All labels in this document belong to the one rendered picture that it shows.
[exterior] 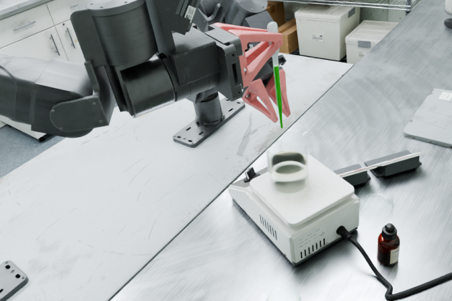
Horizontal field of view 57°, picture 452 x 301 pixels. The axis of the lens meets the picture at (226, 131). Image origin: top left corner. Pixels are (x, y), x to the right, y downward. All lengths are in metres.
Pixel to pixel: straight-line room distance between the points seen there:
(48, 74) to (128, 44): 0.10
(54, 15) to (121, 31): 2.57
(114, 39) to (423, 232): 0.53
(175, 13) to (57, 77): 0.14
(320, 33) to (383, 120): 2.07
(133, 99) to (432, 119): 0.67
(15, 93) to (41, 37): 2.48
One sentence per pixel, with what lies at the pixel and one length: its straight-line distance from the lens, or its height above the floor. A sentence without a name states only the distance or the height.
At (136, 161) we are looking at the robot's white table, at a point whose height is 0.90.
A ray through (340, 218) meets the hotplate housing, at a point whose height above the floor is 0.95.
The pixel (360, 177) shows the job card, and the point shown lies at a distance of 0.78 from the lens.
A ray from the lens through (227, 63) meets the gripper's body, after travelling 0.45.
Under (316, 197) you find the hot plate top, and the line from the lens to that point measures 0.64.
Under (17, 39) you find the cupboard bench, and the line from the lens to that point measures 2.88.
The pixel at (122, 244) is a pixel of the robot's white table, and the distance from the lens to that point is 0.76.
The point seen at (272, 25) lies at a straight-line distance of 0.52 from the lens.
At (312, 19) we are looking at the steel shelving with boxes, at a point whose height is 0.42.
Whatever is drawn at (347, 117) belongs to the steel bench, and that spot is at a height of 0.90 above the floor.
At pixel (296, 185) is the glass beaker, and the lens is 0.63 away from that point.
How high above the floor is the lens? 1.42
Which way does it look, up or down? 33 degrees down
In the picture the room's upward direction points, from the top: 11 degrees counter-clockwise
